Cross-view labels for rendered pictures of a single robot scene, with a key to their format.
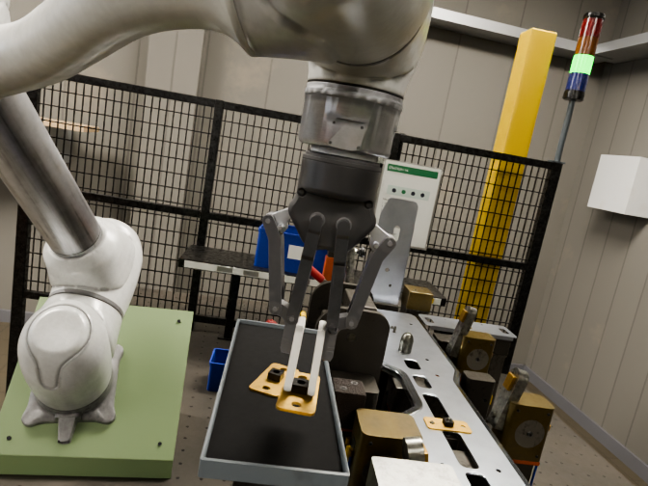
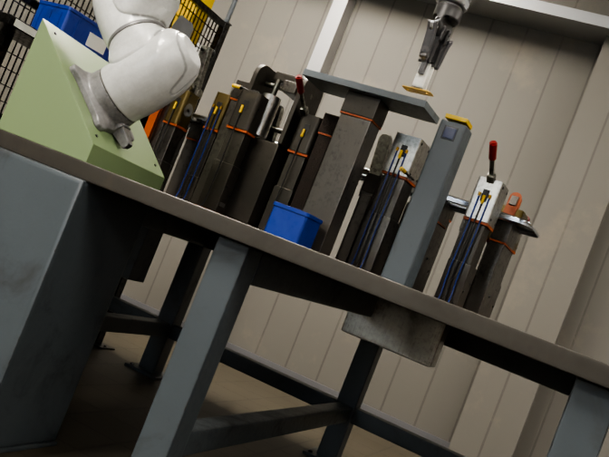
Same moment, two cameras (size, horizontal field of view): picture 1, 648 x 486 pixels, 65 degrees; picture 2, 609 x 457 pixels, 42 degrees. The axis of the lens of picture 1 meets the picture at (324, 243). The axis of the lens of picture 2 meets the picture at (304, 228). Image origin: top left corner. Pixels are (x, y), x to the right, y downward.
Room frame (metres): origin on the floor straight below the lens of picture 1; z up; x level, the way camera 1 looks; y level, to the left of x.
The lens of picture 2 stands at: (-0.51, 1.85, 0.67)
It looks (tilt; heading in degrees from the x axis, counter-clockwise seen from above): 2 degrees up; 302
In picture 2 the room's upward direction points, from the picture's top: 22 degrees clockwise
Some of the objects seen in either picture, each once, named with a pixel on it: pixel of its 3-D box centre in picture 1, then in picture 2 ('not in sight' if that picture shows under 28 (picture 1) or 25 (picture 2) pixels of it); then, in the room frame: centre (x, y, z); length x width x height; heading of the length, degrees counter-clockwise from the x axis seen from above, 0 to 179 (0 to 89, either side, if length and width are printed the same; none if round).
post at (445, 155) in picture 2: not in sight; (425, 206); (0.34, 0.00, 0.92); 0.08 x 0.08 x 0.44; 6
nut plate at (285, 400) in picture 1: (300, 387); (418, 89); (0.48, 0.00, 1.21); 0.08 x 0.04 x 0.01; 179
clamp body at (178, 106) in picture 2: not in sight; (165, 140); (1.31, -0.05, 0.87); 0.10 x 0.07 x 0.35; 96
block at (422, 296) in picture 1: (407, 340); not in sight; (1.61, -0.33, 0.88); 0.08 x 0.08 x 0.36; 6
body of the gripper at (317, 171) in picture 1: (334, 202); (444, 23); (0.48, 0.00, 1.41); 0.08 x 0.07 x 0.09; 89
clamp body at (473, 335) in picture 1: (467, 395); not in sight; (1.29, -0.46, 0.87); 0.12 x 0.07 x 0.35; 96
